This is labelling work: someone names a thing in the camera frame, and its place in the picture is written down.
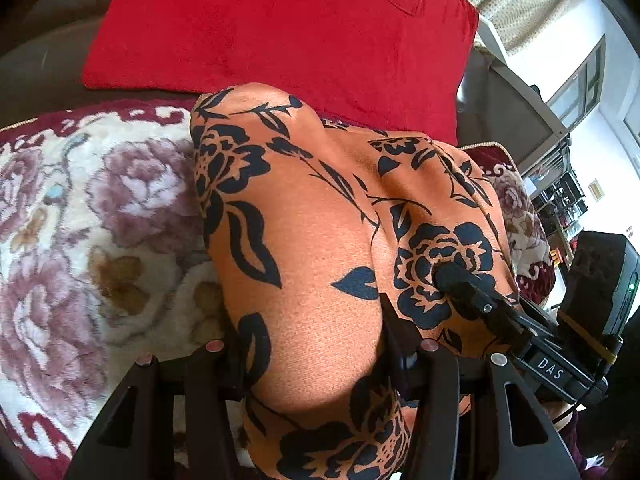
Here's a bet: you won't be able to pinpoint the cluttered shelf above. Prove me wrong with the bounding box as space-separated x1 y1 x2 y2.
520 157 594 272

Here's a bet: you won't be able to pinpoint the beige curtain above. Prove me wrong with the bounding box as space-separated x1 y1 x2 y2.
450 0 597 57

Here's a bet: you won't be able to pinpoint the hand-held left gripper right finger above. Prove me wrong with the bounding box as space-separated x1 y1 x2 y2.
381 294 584 480

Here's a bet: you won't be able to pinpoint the red cushion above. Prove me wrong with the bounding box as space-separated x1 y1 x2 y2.
81 0 480 147

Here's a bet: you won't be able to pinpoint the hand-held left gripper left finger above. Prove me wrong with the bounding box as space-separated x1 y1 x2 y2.
72 317 251 480

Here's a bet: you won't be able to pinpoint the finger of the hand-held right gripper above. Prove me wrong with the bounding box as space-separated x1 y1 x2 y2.
431 261 551 347

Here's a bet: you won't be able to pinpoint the orange black floral pillow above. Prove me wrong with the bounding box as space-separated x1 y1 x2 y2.
190 81 524 480

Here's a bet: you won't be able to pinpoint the dark leather sofa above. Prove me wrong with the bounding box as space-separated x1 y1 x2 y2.
0 0 572 173

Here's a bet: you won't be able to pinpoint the window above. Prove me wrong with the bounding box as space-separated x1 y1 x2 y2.
545 34 640 136

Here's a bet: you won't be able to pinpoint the floral plush blanket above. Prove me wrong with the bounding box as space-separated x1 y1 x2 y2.
0 100 557 480

